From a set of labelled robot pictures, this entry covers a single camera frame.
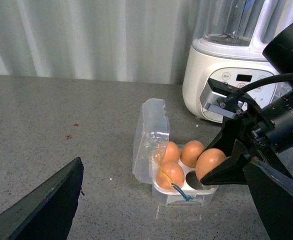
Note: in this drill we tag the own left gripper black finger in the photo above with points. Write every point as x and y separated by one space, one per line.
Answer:
47 212

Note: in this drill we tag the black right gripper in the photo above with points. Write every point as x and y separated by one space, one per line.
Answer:
269 181

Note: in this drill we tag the brown egg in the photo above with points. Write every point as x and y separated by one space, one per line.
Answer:
207 161

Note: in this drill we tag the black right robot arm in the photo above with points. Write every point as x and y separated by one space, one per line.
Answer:
274 94

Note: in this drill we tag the brown egg box back-right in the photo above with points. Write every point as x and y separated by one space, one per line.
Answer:
191 152

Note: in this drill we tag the clear plastic egg box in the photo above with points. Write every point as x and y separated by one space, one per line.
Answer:
149 146

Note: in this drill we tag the brown egg box back-left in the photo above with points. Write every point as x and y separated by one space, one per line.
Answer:
172 153

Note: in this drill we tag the brown egg box front-left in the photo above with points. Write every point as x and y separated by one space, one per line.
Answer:
170 173

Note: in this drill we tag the blue yellow rubber band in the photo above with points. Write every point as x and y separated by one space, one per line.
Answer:
176 188

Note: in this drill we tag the white Joyoung blender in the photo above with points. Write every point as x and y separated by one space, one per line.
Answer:
227 46

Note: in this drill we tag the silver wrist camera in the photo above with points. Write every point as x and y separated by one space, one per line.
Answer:
223 99

